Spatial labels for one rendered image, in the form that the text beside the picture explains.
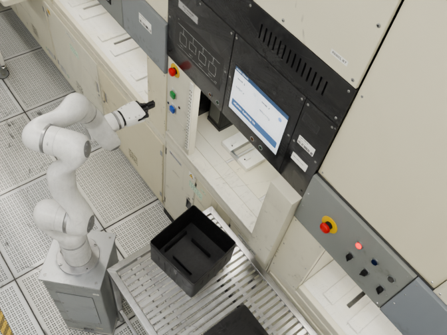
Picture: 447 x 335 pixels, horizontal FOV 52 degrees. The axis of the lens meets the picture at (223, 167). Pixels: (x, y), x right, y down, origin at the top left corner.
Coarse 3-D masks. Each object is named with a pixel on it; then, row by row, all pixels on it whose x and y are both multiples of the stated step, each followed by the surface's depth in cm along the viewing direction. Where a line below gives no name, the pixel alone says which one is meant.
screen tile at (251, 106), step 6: (240, 78) 164; (240, 84) 165; (246, 84) 162; (234, 90) 171; (246, 90) 164; (252, 90) 161; (240, 96) 169; (252, 96) 163; (258, 96) 160; (240, 102) 171; (246, 102) 168; (252, 102) 164; (246, 108) 170; (252, 108) 166; (252, 114) 168
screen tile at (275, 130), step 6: (264, 102) 158; (258, 108) 163; (264, 108) 160; (270, 108) 157; (258, 114) 165; (270, 114) 159; (276, 114) 156; (258, 120) 167; (264, 120) 164; (276, 120) 158; (264, 126) 165; (270, 126) 162; (276, 126) 159; (282, 126) 156; (270, 132) 164; (276, 132) 161; (276, 138) 163
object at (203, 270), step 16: (192, 208) 216; (176, 224) 213; (192, 224) 227; (208, 224) 215; (160, 240) 210; (176, 240) 218; (192, 240) 219; (208, 240) 223; (224, 240) 213; (160, 256) 202; (176, 256) 216; (192, 256) 217; (208, 256) 217; (224, 256) 203; (176, 272) 199; (192, 272) 212; (208, 272) 198; (192, 288) 197
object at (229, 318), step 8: (232, 312) 195; (240, 312) 195; (248, 312) 195; (224, 320) 192; (232, 320) 193; (240, 320) 193; (248, 320) 193; (256, 320) 194; (216, 328) 190; (224, 328) 190; (232, 328) 191; (240, 328) 191; (248, 328) 191; (256, 328) 192
